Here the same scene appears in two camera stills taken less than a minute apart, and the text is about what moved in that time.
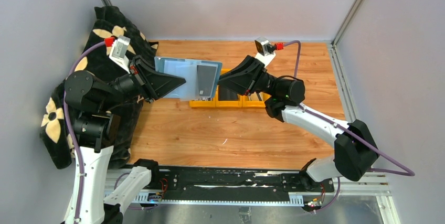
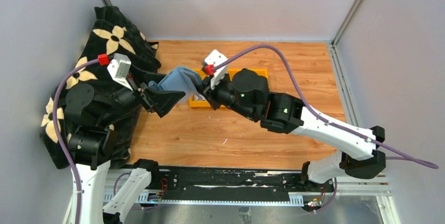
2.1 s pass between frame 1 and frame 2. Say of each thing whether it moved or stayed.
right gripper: moved
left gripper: moved
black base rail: stayed
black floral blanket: stayed
